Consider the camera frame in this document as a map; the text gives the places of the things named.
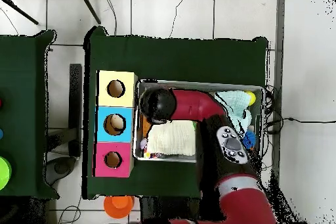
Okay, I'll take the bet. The grey foot pedal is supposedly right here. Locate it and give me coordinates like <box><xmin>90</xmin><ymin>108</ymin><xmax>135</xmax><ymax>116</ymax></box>
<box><xmin>44</xmin><ymin>156</ymin><xmax>77</xmax><ymax>186</ymax></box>

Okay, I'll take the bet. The wooden box with three holes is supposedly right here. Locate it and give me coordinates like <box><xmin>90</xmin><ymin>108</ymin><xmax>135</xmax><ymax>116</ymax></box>
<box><xmin>92</xmin><ymin>70</ymin><xmax>139</xmax><ymax>178</ymax></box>

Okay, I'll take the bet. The colourful candy packet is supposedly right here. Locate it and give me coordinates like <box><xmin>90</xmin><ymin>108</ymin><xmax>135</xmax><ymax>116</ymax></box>
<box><xmin>142</xmin><ymin>150</ymin><xmax>163</xmax><ymax>160</ymax></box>

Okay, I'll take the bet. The black cable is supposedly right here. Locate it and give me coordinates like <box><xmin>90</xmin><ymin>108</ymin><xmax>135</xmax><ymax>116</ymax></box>
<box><xmin>264</xmin><ymin>116</ymin><xmax>336</xmax><ymax>127</ymax></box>

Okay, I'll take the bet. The yellow ball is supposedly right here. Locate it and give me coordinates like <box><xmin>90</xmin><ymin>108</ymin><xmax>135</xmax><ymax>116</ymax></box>
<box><xmin>245</xmin><ymin>91</ymin><xmax>257</xmax><ymax>106</ymax></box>

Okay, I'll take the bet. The lime green bowl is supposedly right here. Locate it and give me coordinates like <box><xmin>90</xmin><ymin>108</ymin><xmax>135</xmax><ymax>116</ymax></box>
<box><xmin>0</xmin><ymin>156</ymin><xmax>12</xmax><ymax>191</ymax></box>

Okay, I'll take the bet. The black tripod stand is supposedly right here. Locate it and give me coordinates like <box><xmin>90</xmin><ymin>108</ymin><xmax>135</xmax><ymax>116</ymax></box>
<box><xmin>0</xmin><ymin>0</ymin><xmax>102</xmax><ymax>25</ymax></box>

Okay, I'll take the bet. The cream waffle cloth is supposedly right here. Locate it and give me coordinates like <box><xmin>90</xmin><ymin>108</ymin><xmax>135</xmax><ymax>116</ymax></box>
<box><xmin>145</xmin><ymin>120</ymin><xmax>198</xmax><ymax>156</ymax></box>

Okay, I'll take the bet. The blue spiky ball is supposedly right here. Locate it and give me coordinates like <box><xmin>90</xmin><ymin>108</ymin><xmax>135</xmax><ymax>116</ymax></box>
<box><xmin>242</xmin><ymin>130</ymin><xmax>257</xmax><ymax>150</ymax></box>

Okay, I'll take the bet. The mint green cloth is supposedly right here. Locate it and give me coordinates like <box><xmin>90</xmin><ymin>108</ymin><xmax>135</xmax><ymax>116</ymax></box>
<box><xmin>214</xmin><ymin>90</ymin><xmax>253</xmax><ymax>135</ymax></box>

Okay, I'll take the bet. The orange plastic bucket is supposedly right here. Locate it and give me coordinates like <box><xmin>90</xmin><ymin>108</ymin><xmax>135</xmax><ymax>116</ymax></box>
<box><xmin>103</xmin><ymin>195</ymin><xmax>135</xmax><ymax>219</ymax></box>

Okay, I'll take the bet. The shallow mesh bin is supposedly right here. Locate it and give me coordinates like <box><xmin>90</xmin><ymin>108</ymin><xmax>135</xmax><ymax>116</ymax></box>
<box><xmin>132</xmin><ymin>78</ymin><xmax>265</xmax><ymax>167</ymax></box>

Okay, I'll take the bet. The dark green table cloth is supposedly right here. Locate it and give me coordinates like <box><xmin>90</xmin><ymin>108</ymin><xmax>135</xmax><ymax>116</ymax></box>
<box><xmin>82</xmin><ymin>26</ymin><xmax>269</xmax><ymax>200</ymax></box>
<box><xmin>0</xmin><ymin>30</ymin><xmax>60</xmax><ymax>200</ymax></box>

